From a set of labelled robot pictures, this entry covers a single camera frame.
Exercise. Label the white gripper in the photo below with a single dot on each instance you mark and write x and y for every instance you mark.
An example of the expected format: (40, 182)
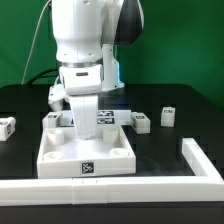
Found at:
(84, 109)

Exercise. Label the white square table top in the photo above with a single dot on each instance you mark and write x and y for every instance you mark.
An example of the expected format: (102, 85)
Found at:
(63, 154)

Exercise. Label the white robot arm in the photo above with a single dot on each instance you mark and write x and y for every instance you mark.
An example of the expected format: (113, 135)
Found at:
(86, 31)

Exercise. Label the white tag base sheet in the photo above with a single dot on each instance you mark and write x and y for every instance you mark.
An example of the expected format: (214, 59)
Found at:
(105, 117)

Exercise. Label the white L-shaped obstacle fence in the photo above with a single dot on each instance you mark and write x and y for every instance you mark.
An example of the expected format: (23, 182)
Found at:
(206, 184)

